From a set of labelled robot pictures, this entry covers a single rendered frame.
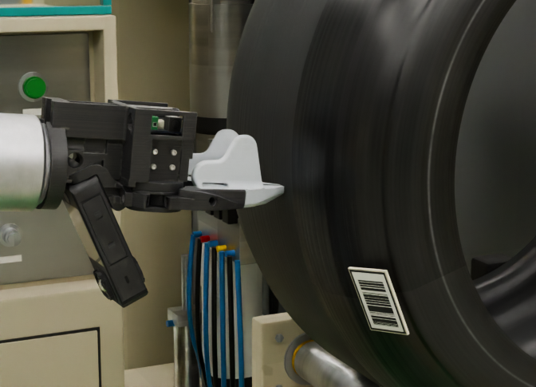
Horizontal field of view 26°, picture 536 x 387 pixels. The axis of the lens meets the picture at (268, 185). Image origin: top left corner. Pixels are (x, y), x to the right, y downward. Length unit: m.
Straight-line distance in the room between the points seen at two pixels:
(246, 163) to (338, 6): 0.15
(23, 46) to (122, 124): 0.68
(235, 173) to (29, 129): 0.18
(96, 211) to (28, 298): 0.69
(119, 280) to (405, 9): 0.31
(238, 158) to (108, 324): 0.72
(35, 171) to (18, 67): 0.71
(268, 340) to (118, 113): 0.47
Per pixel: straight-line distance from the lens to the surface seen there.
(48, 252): 1.64
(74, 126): 0.90
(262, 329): 1.30
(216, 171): 0.94
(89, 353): 1.64
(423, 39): 0.91
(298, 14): 1.00
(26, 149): 0.88
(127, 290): 0.94
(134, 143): 0.90
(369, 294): 0.94
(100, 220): 0.92
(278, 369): 1.32
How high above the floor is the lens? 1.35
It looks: 11 degrees down
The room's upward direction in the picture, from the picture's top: straight up
